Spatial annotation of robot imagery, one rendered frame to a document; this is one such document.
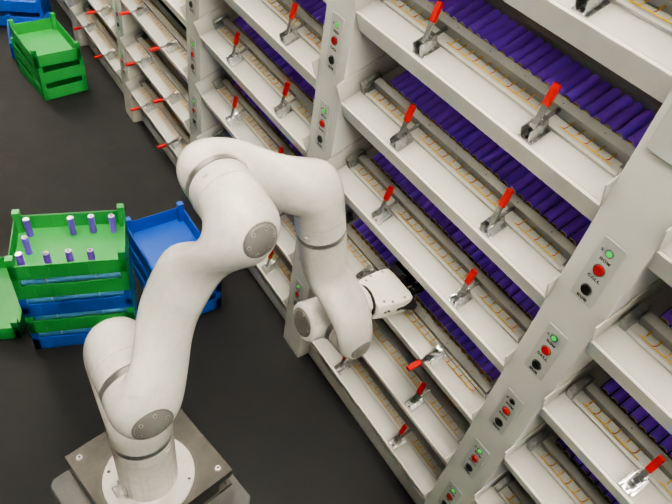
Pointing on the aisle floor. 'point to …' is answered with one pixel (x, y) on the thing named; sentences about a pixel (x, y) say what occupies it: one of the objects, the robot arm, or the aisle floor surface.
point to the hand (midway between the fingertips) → (414, 283)
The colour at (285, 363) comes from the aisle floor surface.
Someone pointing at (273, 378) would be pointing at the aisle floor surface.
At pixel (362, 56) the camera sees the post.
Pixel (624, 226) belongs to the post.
